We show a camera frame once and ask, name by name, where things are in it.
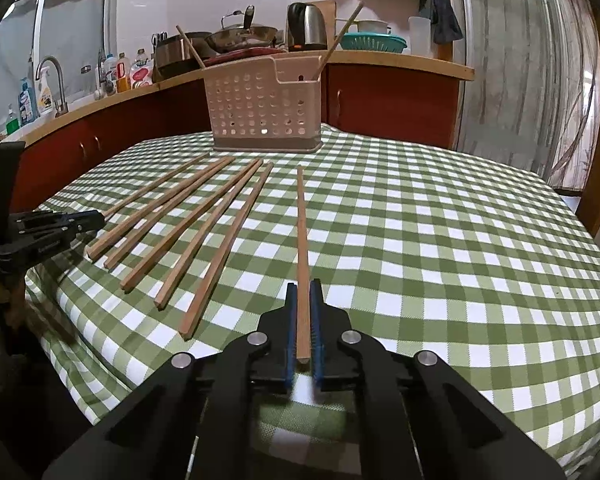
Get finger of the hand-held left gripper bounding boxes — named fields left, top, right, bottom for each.
left=0, top=229, right=89, bottom=267
left=12, top=211, right=106, bottom=232

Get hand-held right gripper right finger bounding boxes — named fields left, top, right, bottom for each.
left=310, top=279, right=567, bottom=480

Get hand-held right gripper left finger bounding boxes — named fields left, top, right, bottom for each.
left=42, top=283, right=298, bottom=480

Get wooden chopstick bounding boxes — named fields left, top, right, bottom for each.
left=175, top=25, right=207, bottom=69
left=296, top=166, right=312, bottom=364

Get row of wooden chopsticks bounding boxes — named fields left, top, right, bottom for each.
left=86, top=154, right=275, bottom=339

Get beige perforated plastic utensil holder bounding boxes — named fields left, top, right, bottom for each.
left=202, top=55, right=326, bottom=153

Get blue detergent bottle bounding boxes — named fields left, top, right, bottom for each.
left=19, top=77, right=36, bottom=126

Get white spray bottle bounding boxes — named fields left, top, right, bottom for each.
left=36, top=67, right=55, bottom=116

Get chrome sink faucet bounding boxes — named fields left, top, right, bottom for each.
left=35, top=56, right=70, bottom=117

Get green checked tablecloth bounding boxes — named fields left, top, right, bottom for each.
left=25, top=122, right=600, bottom=476

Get white plastic bottle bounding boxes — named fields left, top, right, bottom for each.
left=102, top=55, right=118, bottom=95

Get orange liquid bottle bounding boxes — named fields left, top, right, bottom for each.
left=116, top=52, right=132, bottom=92

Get kitchen window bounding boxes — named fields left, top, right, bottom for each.
left=0, top=0, right=117, bottom=147

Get stainless steel pot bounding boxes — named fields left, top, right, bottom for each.
left=154, top=31, right=216, bottom=81

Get red kitchen cabinets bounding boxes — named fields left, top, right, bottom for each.
left=0, top=62, right=463, bottom=211

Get red tray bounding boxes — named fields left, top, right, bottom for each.
left=204, top=46, right=287, bottom=67

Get steel wok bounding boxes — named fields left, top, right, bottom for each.
left=205, top=5, right=278, bottom=54

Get wooden kitchen countertop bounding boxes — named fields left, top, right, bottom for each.
left=0, top=49, right=476, bottom=181

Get teal plastic colander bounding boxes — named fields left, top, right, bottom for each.
left=340, top=32, right=409, bottom=55

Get white enamel pot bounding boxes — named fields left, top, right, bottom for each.
left=336, top=19, right=392, bottom=36

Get translucent plastic cup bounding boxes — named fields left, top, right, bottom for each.
left=408, top=16, right=432, bottom=57

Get translucent patterned curtain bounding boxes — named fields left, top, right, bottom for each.
left=454, top=0, right=600, bottom=192

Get dark hanging cloth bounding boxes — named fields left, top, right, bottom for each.
left=417, top=0, right=464, bottom=45

